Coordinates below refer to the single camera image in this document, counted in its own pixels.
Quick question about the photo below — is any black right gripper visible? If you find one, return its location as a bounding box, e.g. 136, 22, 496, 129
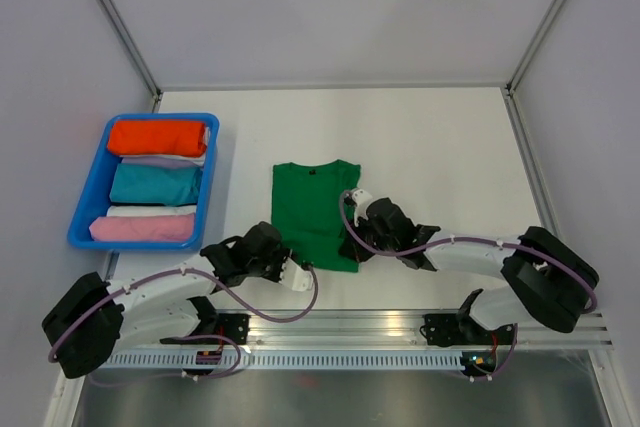
338, 212, 398, 262

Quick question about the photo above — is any green t-shirt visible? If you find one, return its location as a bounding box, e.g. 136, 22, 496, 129
271, 160, 361, 273

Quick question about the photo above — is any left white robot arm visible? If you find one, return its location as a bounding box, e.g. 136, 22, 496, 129
42, 222, 291, 379

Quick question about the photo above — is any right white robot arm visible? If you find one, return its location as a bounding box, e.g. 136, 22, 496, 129
339, 189, 599, 343

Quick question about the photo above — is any pink rolled t-shirt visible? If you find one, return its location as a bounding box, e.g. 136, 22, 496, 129
89, 213, 195, 242

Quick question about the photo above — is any lilac rolled t-shirt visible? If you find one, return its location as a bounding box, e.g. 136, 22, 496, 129
121, 155, 206, 169

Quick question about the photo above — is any teal rolled t-shirt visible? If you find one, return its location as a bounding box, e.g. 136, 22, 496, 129
109, 164, 202, 207

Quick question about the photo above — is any orange rolled t-shirt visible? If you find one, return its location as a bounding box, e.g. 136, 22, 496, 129
107, 120, 208, 158

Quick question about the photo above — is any white rolled t-shirt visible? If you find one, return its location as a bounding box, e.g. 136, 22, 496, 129
106, 205, 197, 217

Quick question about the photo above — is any blue plastic bin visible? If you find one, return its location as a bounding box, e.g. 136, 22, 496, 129
68, 113, 220, 252

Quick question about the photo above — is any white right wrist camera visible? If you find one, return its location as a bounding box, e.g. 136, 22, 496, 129
348, 188, 374, 227

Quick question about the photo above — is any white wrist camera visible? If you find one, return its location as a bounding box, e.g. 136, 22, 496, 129
348, 188, 374, 227
278, 258, 314, 292

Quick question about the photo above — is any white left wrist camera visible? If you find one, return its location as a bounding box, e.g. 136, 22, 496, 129
278, 258, 314, 292

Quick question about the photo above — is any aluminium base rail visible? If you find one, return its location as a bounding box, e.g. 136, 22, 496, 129
159, 309, 614, 348

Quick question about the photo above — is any slotted cable duct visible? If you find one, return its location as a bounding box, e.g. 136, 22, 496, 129
103, 349, 464, 371

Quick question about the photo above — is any aluminium frame post left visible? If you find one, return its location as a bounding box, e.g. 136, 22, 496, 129
96, 0, 162, 102

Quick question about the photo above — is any aluminium frame post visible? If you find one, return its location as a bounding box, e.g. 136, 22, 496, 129
96, 0, 162, 102
504, 0, 569, 97

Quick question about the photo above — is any aluminium frame post right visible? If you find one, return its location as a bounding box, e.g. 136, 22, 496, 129
504, 0, 569, 97

